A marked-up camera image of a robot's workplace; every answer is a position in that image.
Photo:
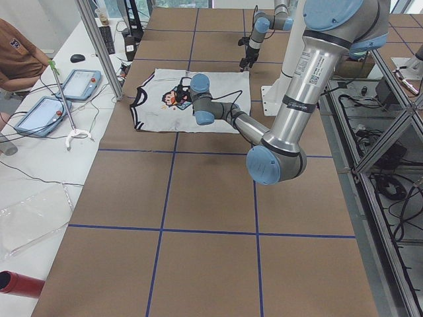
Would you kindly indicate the lower blue teach pendant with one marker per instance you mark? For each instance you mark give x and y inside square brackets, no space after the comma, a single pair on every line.
[42,118]

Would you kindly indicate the red cylinder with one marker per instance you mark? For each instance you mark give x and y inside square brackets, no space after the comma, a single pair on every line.
[21,285]

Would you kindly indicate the person in brown shirt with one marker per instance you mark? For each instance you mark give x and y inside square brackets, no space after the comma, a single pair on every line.
[22,63]

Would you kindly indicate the blue teach pendant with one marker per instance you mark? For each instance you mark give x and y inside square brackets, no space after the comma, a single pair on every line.
[42,118]
[80,84]

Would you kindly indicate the upper blue teach pendant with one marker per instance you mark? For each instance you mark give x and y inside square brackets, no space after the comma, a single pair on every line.
[80,84]

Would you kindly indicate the clear plastic bag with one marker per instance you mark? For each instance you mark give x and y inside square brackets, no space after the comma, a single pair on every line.
[34,219]

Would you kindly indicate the aluminium frame post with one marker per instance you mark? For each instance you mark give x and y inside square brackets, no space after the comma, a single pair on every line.
[91,27]

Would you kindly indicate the black computer mouse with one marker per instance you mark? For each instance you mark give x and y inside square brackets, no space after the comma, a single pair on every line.
[76,58]

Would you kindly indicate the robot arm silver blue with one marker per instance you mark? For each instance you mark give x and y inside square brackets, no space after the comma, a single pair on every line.
[332,29]
[271,20]

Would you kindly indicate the grey orange usb hub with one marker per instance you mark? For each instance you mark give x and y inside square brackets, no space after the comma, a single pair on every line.
[124,69]

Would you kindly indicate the grey t-shirt with cartoon print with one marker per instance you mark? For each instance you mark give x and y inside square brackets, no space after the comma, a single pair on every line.
[216,98]

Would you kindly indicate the black power adapter box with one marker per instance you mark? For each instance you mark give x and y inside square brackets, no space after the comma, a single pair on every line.
[385,94]

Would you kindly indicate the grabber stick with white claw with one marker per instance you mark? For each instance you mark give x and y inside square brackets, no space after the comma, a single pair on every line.
[74,130]

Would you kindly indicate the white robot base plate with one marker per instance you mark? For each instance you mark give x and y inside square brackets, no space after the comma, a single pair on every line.
[271,99]

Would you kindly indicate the black keyboard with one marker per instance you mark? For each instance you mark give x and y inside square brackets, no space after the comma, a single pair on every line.
[106,34]

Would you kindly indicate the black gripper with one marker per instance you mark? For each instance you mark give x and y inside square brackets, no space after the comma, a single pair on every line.
[181,96]
[250,54]

